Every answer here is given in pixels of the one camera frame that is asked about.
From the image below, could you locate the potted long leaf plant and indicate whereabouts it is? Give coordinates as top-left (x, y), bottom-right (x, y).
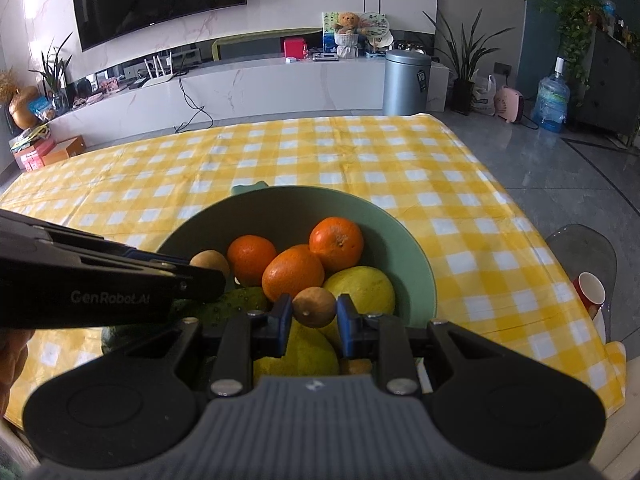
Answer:
top-left (422, 8), bottom-right (516, 115)

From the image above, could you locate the white basket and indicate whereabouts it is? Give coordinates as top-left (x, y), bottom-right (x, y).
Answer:
top-left (334, 32), bottom-right (361, 60)

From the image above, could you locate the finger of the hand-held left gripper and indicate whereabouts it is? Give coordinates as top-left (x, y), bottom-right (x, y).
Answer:
top-left (0, 209), bottom-right (193, 273)

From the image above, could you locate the green picture card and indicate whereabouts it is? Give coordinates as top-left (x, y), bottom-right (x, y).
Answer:
top-left (321, 11), bottom-right (346, 54)

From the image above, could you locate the red and white cup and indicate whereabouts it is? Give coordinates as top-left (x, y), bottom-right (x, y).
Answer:
top-left (572, 272), bottom-right (607, 319)

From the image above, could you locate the blue snack bag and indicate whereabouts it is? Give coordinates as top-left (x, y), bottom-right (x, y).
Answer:
top-left (27, 98), bottom-right (54, 121)

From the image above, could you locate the yellow green pomelo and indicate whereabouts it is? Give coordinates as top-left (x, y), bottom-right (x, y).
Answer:
top-left (252, 319), bottom-right (342, 377)

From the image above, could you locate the small brown fruit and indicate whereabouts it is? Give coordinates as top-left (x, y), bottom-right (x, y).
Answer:
top-left (189, 250), bottom-right (231, 279)
top-left (292, 286), bottom-right (337, 329)

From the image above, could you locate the green bowl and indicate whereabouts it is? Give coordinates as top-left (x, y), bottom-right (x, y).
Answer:
top-left (154, 180), bottom-right (439, 377)

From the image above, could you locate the glossy green fruit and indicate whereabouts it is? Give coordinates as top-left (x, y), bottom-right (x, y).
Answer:
top-left (172, 286), bottom-right (274, 329)

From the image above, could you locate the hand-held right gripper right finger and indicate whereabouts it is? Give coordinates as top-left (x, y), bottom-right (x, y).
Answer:
top-left (336, 294), bottom-right (531, 396)

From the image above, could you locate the white plastic bag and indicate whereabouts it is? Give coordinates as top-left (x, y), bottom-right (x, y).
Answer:
top-left (470, 74), bottom-right (499, 116)

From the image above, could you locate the stack of colourful boxes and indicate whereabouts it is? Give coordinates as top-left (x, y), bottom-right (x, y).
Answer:
top-left (9, 125), bottom-right (57, 172)

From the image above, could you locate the hanging ivy plant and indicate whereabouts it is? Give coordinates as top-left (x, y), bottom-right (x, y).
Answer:
top-left (501, 0), bottom-right (609, 107)

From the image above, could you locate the black television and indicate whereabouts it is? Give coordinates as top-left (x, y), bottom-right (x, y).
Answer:
top-left (70, 0), bottom-right (249, 52)

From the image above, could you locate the teddy bear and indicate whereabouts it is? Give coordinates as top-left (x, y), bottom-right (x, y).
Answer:
top-left (333, 11), bottom-right (369, 36)

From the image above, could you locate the yellow checked tablecloth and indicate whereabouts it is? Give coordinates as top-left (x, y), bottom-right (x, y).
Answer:
top-left (0, 114), bottom-right (628, 431)

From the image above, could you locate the black cable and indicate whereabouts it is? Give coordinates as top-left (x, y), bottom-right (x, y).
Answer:
top-left (175, 73), bottom-right (215, 134)

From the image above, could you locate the golden acorn ornament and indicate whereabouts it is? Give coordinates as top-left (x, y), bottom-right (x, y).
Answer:
top-left (9, 85), bottom-right (42, 130)

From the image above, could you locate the transparent grey chair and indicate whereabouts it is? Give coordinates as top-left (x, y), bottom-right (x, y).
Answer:
top-left (544, 224), bottom-right (619, 347)

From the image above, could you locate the white marble television cabinet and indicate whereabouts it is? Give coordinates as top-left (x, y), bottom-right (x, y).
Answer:
top-left (47, 52), bottom-right (457, 147)

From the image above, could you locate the blue water bottle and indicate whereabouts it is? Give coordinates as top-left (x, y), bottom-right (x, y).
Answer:
top-left (531, 56), bottom-right (571, 134)

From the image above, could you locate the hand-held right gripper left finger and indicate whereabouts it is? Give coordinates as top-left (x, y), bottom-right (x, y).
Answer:
top-left (100, 294), bottom-right (293, 397)

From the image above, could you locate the dried flower bunch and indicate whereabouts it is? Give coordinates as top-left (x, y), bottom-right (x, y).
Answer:
top-left (0, 69), bottom-right (19, 106)

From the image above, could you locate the orange cardboard box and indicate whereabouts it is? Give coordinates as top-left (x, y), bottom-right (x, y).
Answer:
top-left (42, 136), bottom-right (86, 166)

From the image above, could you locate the potted orchid plant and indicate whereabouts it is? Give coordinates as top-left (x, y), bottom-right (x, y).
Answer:
top-left (29, 32), bottom-right (76, 112)

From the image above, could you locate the person's left hand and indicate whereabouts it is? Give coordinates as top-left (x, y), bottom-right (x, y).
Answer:
top-left (0, 329), bottom-right (36, 417)

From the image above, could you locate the pink heater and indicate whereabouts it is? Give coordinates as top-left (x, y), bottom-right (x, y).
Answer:
top-left (494, 86), bottom-right (525, 124)

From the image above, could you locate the round paper fan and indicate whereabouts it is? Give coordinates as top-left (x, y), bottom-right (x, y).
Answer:
top-left (360, 12), bottom-right (394, 54)

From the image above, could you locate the grey trash can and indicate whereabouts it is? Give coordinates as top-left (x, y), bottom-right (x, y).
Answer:
top-left (382, 50), bottom-right (433, 117)

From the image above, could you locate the white router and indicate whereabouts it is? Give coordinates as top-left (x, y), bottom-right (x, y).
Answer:
top-left (128, 51), bottom-right (175, 90)

